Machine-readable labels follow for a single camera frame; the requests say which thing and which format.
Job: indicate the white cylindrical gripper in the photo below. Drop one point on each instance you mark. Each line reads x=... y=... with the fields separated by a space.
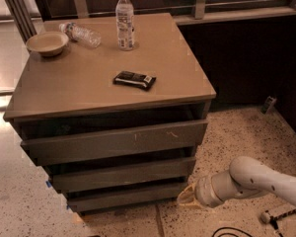
x=202 y=192

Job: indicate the grey bottom drawer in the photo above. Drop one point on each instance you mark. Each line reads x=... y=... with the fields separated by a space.
x=127 y=197

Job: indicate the grey drawer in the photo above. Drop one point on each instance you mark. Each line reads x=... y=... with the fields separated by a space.
x=117 y=142
x=127 y=197
x=123 y=175

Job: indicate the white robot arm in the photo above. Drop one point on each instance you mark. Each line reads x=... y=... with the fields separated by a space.
x=245 y=178

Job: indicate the grey three-drawer cabinet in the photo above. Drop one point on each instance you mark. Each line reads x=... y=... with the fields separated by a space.
x=73 y=93

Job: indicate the grey middle drawer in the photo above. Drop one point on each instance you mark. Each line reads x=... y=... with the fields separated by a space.
x=123 y=175

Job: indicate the grey top drawer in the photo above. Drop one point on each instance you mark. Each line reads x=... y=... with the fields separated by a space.
x=117 y=142

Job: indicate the grey floor power strip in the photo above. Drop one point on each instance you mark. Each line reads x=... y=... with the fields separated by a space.
x=277 y=213

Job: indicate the black snack packet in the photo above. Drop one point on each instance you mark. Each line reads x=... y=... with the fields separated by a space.
x=136 y=80

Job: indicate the lying clear plastic bottle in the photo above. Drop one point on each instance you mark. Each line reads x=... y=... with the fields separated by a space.
x=82 y=35

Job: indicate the upright clear water bottle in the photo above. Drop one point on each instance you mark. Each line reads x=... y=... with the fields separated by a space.
x=124 y=14

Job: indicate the beige paper bowl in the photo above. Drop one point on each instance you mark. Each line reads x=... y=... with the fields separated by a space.
x=47 y=44

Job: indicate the small dark wall outlet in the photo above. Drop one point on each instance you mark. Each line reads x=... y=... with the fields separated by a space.
x=268 y=104

